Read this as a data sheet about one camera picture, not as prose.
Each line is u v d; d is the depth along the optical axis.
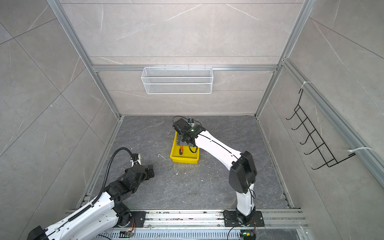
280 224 0.75
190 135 0.58
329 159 0.60
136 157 0.74
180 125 0.64
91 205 0.50
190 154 0.96
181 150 0.97
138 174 0.61
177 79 1.01
